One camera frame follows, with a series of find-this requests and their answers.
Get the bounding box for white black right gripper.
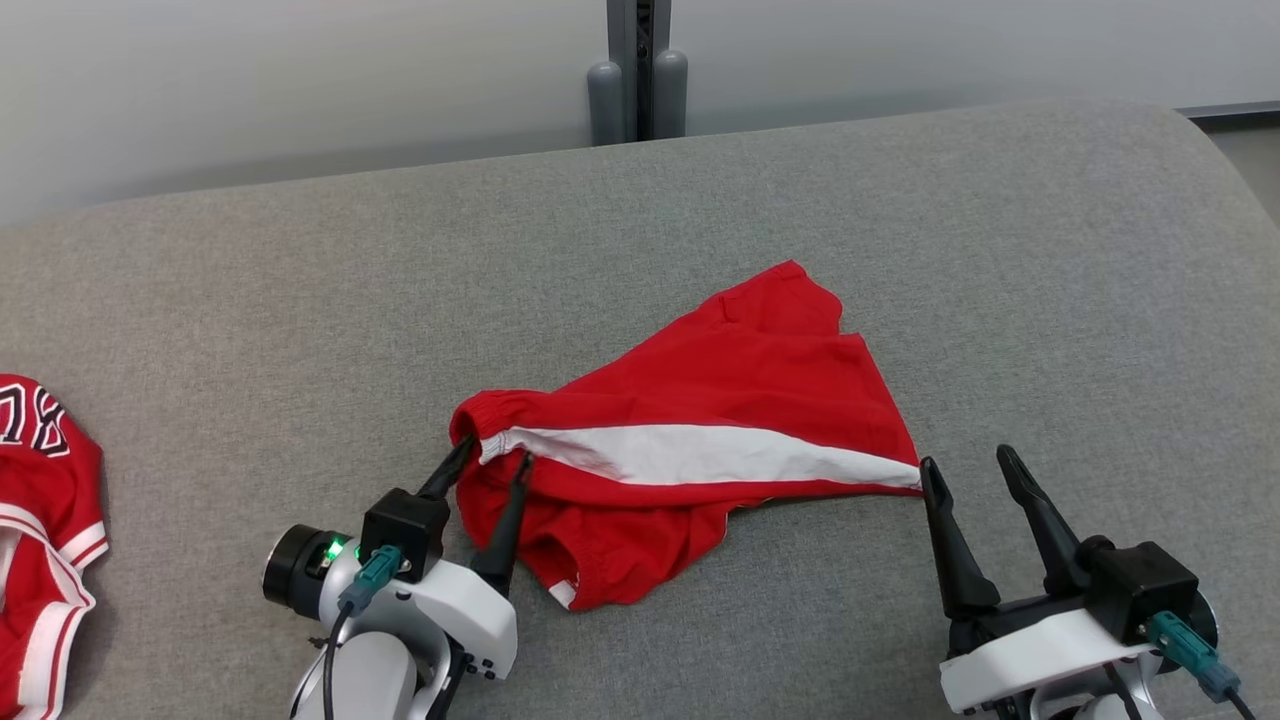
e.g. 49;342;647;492
920;445;1161;719

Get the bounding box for teal plug left camera cable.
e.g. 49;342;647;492
320;545;403;720

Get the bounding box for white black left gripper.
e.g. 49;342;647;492
320;437;533;681

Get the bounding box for teal plug right camera cable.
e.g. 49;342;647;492
1148;612;1256;720

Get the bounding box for teal plug camera cable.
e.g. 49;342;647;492
1148;612;1256;720
320;545;403;720

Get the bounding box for grey cylinder bumper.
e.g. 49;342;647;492
587;60;625;147
652;48;689;139

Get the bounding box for dark grey baseboard strip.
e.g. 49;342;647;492
1178;100;1280;123

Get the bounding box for red basketball jersey white trim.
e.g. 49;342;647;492
0;374;109;720

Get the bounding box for red shorts with white stripe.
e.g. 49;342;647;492
448;260;923;613

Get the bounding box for grey metal wall post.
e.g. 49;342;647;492
607;0;673;141

